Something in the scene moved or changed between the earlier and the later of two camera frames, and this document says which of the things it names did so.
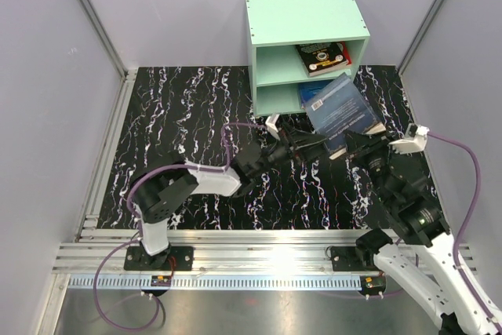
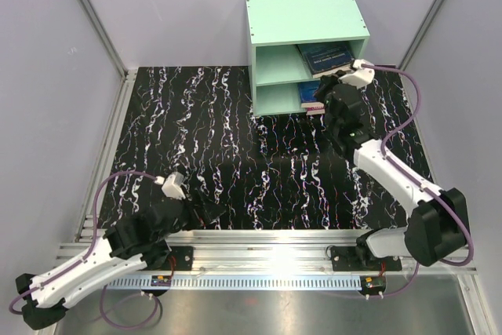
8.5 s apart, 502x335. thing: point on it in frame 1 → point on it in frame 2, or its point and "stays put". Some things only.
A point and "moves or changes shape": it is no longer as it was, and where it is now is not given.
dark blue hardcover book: (338, 107) moves or changes shape
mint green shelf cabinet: (278, 22) stays put
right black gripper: (355, 141) → (326, 84)
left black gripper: (307, 146) → (207, 213)
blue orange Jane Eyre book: (307, 88) stays put
